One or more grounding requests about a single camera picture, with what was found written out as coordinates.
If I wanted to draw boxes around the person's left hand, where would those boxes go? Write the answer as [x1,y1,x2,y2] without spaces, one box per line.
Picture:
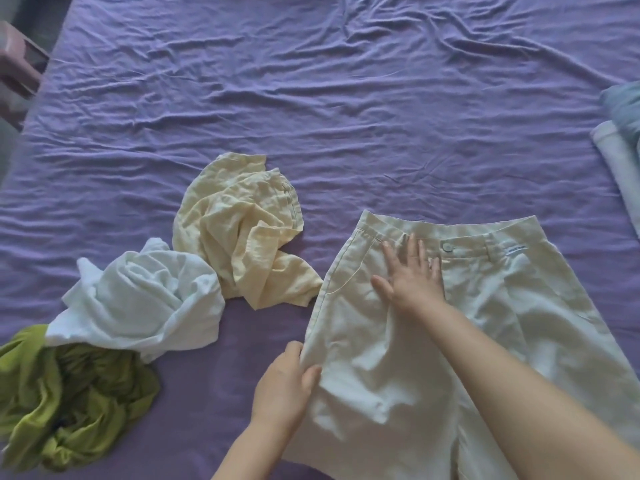
[249,340,324,435]

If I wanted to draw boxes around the person's right hand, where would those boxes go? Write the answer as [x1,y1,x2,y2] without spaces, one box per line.
[370,233,447,321]

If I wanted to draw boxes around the white t-shirt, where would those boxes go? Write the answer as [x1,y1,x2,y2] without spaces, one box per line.
[45,238,226,365]

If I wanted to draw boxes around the pale yellow garment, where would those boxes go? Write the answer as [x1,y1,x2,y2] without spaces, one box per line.
[172,152,325,311]

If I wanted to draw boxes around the purple sheet bed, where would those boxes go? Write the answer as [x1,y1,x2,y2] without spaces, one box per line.
[0,0,640,480]

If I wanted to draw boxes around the green garment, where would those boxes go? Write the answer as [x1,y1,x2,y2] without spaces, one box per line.
[0,324,162,473]

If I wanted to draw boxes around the white jeans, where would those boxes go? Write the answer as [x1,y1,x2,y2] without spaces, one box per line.
[589,120,640,241]

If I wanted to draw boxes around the light blue denim jeans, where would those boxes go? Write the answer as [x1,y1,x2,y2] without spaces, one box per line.
[599,80,640,161]

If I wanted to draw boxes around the person's right forearm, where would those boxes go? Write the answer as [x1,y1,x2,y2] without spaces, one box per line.
[415,299,640,480]

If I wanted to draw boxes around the brown plastic stool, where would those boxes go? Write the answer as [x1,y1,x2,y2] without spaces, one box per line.
[0,20,51,131]

